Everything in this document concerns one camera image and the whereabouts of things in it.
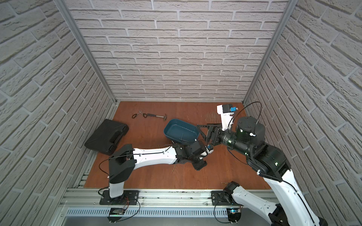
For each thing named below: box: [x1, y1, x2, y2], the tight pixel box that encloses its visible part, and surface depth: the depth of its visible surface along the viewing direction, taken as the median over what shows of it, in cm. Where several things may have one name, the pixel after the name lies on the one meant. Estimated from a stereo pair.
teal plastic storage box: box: [164, 118, 200, 144], surface depth 101 cm
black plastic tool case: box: [84, 118, 130, 156], surface depth 94 cm
